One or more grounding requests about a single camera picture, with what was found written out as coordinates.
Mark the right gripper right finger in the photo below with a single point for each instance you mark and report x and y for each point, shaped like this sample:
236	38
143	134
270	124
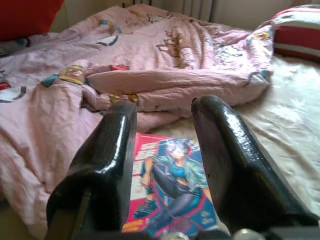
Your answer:
240	175

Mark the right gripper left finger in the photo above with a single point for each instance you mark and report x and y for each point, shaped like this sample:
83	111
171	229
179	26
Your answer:
100	175

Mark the anime cover comic book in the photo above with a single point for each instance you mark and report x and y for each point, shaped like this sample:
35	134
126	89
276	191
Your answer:
170	175

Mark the pink cartoon print duvet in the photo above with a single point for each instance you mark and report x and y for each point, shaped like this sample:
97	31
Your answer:
150	62

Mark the striped anime bolster pillow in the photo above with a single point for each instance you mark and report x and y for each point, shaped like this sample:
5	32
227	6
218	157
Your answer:
300	37

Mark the grey pleated curtain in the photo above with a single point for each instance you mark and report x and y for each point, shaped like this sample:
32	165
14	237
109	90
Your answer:
200	8

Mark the long red cushion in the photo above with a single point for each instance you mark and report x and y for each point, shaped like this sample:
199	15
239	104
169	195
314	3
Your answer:
25	17

